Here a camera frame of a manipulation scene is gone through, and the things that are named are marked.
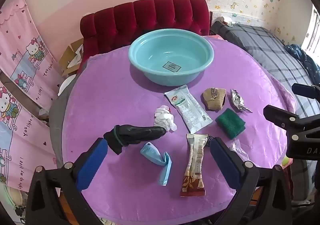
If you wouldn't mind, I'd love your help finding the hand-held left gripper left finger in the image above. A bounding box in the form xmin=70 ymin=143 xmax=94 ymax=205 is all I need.
xmin=25 ymin=137 xmax=108 ymax=225

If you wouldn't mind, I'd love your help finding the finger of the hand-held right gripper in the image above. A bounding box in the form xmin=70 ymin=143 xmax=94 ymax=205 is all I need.
xmin=263 ymin=105 xmax=304 ymax=135
xmin=292 ymin=83 xmax=320 ymax=101

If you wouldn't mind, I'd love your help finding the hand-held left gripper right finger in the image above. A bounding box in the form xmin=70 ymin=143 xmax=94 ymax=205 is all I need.
xmin=209 ymin=137 xmax=293 ymax=225

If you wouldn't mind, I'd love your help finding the clear plastic bag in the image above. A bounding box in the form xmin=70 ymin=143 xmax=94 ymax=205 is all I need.
xmin=230 ymin=138 xmax=250 ymax=160

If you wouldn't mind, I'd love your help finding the brown snack wrapper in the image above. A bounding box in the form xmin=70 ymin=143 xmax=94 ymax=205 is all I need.
xmin=180 ymin=133 xmax=209 ymax=197

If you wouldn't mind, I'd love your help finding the green scouring sponge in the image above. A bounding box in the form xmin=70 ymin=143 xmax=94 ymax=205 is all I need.
xmin=215 ymin=108 xmax=246 ymax=139

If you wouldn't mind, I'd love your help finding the foil wrapper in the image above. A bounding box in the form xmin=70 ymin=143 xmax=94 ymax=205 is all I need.
xmin=230 ymin=89 xmax=253 ymax=113

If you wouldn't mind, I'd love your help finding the black work glove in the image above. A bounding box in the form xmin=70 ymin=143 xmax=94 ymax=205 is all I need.
xmin=103 ymin=125 xmax=167 ymax=155

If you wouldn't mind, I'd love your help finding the light blue face mask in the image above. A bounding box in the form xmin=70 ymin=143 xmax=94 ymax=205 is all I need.
xmin=140 ymin=142 xmax=173 ymax=186

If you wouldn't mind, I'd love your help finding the tan cloth pouch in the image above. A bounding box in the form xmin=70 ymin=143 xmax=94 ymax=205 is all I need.
xmin=202 ymin=87 xmax=227 ymax=111

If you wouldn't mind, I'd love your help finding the white sachet packet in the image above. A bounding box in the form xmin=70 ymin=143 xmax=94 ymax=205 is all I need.
xmin=164 ymin=84 xmax=213 ymax=133

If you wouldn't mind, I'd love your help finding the white tissue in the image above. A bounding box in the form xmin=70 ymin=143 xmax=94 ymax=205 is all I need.
xmin=153 ymin=105 xmax=177 ymax=132

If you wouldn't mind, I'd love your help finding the teal plastic basin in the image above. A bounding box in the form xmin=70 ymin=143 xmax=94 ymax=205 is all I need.
xmin=128 ymin=29 xmax=215 ymax=87

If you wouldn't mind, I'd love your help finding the blue patterned garment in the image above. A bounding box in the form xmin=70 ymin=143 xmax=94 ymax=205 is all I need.
xmin=284 ymin=44 xmax=320 ymax=85

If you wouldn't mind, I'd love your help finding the grey round table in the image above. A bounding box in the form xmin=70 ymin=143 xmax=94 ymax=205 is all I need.
xmin=49 ymin=75 xmax=85 ymax=173

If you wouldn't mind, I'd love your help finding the grey plaid bed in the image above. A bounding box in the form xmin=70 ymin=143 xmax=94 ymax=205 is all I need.
xmin=210 ymin=21 xmax=320 ymax=120

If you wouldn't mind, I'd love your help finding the window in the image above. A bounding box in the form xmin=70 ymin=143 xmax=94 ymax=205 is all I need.
xmin=301 ymin=3 xmax=320 ymax=52

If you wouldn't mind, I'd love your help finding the purple quilted tablecloth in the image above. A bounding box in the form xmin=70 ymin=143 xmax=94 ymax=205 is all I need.
xmin=61 ymin=37 xmax=297 ymax=220

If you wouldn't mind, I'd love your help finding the white round plate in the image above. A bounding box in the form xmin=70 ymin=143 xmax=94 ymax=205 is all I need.
xmin=58 ymin=74 xmax=77 ymax=96

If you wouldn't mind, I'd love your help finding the cardboard box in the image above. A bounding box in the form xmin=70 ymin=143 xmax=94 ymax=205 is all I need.
xmin=59 ymin=38 xmax=84 ymax=76

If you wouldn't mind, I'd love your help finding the pink cartoon curtain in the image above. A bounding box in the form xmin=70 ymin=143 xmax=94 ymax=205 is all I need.
xmin=0 ymin=0 xmax=65 ymax=190

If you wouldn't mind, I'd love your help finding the red velvet tufted sofa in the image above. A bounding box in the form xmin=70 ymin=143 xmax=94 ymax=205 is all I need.
xmin=80 ymin=0 xmax=210 ymax=65

